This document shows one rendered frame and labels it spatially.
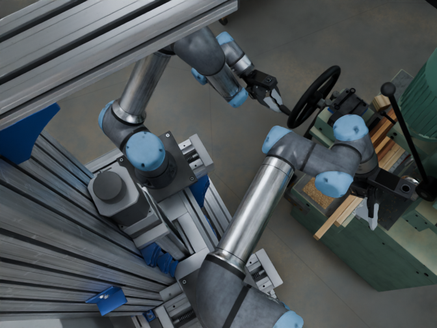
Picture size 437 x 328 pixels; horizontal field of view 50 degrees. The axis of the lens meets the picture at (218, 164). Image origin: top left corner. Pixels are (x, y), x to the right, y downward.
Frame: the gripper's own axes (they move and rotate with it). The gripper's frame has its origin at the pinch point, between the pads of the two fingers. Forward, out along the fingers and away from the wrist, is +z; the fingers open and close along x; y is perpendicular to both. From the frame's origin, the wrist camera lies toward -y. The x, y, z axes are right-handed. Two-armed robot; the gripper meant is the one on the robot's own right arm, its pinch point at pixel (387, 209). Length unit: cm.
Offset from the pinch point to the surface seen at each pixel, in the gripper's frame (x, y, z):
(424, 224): -5.5, -6.4, 12.3
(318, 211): 2.2, 25.2, 11.0
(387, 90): -11.0, -2.8, -36.1
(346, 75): -108, 88, 61
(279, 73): -89, 116, 45
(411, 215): -6.3, -2.2, 10.9
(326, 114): -25.1, 31.9, -5.5
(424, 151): -23.9, -0.1, 2.8
